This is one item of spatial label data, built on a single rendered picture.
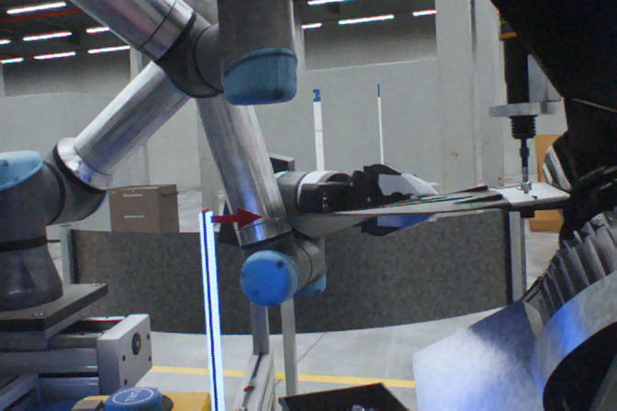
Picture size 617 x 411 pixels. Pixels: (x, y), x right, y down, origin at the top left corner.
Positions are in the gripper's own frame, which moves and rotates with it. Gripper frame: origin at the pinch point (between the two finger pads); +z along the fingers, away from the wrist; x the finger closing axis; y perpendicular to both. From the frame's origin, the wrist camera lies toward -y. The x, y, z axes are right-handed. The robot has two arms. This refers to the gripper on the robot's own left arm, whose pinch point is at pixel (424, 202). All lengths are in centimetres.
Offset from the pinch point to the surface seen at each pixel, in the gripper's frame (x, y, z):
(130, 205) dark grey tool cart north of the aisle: 27, 200, -649
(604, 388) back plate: 14.3, -4.6, 25.6
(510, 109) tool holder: -10.1, -0.5, 12.3
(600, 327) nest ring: 8.4, -9.2, 27.8
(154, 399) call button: 13.9, -37.6, 11.3
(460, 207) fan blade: 0.1, -6.2, 11.0
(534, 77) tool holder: -13.3, 0.9, 14.1
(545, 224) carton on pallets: 38, 664, -440
